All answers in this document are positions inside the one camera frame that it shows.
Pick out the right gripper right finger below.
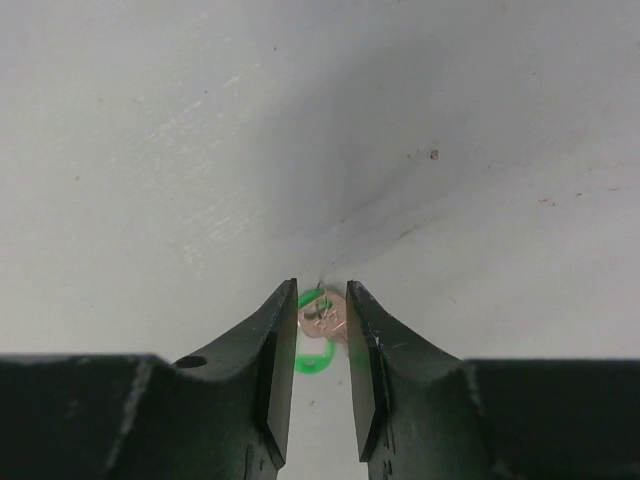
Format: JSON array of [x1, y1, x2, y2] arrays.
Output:
[[346, 281, 639, 479]]

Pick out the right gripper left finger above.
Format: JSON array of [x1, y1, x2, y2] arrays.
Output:
[[1, 279, 297, 479]]

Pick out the key with green tag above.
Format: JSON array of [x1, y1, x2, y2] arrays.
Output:
[[294, 282, 348, 375]]

